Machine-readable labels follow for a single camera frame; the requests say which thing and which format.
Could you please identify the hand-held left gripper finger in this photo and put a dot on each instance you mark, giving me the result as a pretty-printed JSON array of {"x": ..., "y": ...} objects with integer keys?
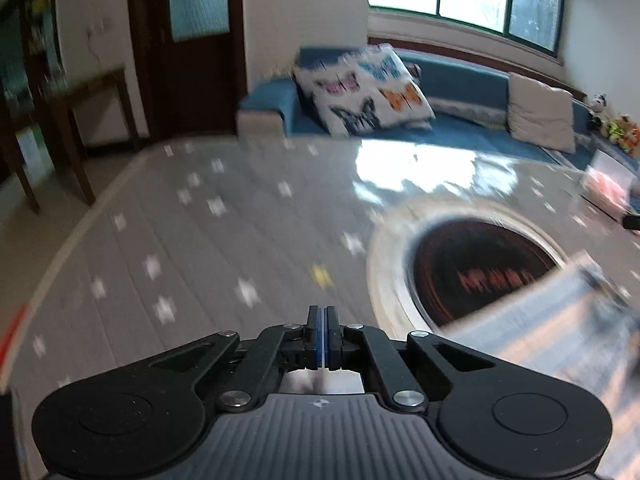
[
  {"x": 329, "y": 335},
  {"x": 320, "y": 335}
]

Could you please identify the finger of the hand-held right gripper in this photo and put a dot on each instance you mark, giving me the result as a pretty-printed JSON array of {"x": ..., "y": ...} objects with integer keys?
[{"x": 633, "y": 223}]

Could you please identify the striped blue cream sweater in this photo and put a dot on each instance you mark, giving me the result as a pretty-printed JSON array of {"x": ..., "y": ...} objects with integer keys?
[{"x": 525, "y": 340}]

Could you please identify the pink tissue pack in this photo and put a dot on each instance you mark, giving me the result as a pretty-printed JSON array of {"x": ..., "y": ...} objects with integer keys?
[{"x": 607, "y": 185}]

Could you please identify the orange plush toy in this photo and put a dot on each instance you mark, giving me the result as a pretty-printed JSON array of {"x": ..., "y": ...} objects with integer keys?
[{"x": 633, "y": 141}]

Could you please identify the grey star tablecloth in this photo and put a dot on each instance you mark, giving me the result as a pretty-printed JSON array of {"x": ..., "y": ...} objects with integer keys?
[{"x": 225, "y": 260}]

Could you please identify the panda plush toy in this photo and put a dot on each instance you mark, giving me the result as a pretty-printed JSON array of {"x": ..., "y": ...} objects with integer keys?
[{"x": 597, "y": 106}]

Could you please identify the beige cushion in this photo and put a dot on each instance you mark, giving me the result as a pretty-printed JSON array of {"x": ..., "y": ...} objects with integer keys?
[{"x": 540, "y": 115}]

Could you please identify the round table heater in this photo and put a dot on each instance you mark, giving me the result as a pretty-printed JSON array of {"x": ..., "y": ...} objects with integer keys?
[{"x": 475, "y": 265}]

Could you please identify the blue sofa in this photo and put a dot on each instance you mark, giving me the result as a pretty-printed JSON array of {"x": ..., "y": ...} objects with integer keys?
[{"x": 465, "y": 80}]

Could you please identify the butterfly print pillow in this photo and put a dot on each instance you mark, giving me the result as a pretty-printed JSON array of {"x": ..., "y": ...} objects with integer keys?
[{"x": 365, "y": 90}]

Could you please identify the dark patterned cushion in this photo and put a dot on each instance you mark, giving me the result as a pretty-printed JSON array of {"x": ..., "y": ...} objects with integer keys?
[{"x": 413, "y": 71}]

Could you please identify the dark wooden door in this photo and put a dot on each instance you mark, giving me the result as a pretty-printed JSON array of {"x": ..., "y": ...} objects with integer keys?
[{"x": 195, "y": 70}]

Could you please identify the wooden console table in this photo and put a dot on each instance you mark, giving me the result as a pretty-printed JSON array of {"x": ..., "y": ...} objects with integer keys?
[{"x": 95, "y": 82}]

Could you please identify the dark wooden cabinet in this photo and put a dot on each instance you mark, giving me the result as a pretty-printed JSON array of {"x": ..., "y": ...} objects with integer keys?
[{"x": 25, "y": 85}]

